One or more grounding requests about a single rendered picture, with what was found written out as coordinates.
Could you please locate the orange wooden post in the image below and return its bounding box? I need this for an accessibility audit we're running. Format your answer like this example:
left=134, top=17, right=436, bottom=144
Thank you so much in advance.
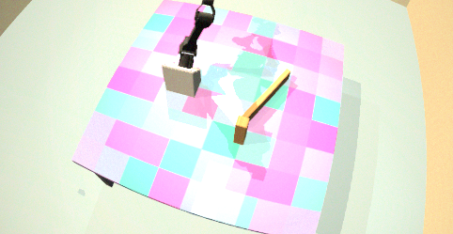
left=233, top=116, right=250, bottom=145

